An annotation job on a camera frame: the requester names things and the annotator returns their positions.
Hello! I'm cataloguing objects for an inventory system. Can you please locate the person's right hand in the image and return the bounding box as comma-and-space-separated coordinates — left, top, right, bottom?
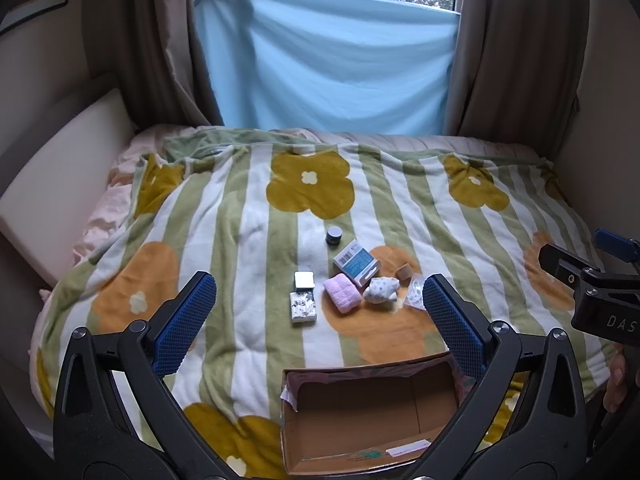
602, 352, 629, 413

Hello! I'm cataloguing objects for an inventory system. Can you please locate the light blue hanging sheet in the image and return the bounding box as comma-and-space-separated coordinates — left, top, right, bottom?
192, 0, 461, 136

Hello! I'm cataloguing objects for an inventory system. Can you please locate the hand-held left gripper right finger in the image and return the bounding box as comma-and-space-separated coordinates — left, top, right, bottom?
400, 273, 588, 480

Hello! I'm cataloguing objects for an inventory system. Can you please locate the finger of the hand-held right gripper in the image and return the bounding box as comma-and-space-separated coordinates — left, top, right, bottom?
538, 244, 603, 288
594, 229, 640, 261

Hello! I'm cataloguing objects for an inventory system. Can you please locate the folded pink towel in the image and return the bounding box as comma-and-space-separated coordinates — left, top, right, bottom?
323, 274, 363, 313

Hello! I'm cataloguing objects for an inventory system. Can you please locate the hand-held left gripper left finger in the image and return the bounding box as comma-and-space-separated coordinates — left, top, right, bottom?
52, 271, 241, 480

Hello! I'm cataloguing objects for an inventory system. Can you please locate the brown curtain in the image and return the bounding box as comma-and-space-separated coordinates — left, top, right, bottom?
445, 0, 593, 138
112, 0, 226, 128

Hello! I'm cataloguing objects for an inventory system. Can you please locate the white floral sock bundle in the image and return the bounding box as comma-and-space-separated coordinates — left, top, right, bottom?
362, 276, 400, 306

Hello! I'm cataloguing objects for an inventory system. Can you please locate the blue and white carton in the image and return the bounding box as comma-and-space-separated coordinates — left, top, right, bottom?
333, 241, 383, 283

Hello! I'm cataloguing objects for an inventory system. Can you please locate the striped floral fleece blanket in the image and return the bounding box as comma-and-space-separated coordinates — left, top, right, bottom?
30, 130, 608, 480

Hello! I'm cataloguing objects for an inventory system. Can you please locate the black and white printed pack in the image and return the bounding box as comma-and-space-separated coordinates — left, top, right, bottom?
290, 290, 318, 327

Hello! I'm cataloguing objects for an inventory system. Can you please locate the clear plastic bag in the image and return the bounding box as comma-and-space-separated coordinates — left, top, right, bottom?
402, 275, 426, 309

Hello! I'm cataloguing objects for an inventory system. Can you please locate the cream cushion pad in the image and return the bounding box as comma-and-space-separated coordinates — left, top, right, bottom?
0, 87, 138, 286

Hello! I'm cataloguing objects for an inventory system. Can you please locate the white paper slip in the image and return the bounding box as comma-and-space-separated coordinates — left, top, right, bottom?
387, 440, 432, 457

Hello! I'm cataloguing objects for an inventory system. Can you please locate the cardboard box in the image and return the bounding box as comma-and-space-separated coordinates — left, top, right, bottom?
280, 352, 478, 476

